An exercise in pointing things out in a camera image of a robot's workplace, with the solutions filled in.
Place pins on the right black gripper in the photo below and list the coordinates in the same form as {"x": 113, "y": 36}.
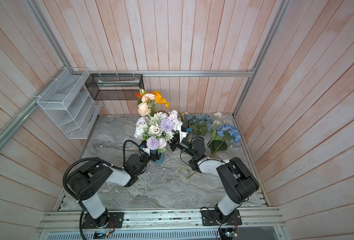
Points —
{"x": 174, "y": 141}

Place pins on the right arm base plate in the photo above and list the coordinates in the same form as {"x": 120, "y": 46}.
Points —
{"x": 216, "y": 218}

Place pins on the teal ceramic vase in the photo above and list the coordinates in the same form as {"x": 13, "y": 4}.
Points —
{"x": 157, "y": 156}

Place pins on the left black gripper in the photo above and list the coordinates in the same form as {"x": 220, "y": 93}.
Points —
{"x": 154, "y": 154}

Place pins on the blue hydrangea stem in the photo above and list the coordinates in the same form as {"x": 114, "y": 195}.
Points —
{"x": 223, "y": 137}

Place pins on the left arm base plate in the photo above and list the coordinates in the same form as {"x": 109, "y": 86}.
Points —
{"x": 107, "y": 220}

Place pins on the dusty blue rose bunch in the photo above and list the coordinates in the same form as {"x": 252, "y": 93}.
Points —
{"x": 200, "y": 125}

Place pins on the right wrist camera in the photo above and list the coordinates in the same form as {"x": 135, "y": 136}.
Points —
{"x": 183, "y": 129}

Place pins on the black mesh wall basket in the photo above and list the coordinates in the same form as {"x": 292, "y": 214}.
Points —
{"x": 112, "y": 87}

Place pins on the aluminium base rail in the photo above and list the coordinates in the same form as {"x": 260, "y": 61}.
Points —
{"x": 167, "y": 224}

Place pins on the clear glass vase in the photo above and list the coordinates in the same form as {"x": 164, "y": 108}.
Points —
{"x": 116, "y": 129}

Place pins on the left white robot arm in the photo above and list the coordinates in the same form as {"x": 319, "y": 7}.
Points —
{"x": 85, "y": 177}

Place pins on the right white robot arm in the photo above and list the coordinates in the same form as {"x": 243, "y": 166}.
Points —
{"x": 239, "y": 183}

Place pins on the peach rose spray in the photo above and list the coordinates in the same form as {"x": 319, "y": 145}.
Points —
{"x": 146, "y": 106}

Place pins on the yellow poppy spray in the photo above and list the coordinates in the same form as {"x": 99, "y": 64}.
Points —
{"x": 160, "y": 100}

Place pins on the lilac pompom flower spray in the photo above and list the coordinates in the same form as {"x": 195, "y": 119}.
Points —
{"x": 141, "y": 133}

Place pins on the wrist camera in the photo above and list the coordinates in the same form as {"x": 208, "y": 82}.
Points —
{"x": 183, "y": 129}
{"x": 144, "y": 148}

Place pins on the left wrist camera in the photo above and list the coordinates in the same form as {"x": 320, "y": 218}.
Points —
{"x": 144, "y": 148}

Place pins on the white wire shelf rack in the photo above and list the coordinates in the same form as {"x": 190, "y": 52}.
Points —
{"x": 70, "y": 105}

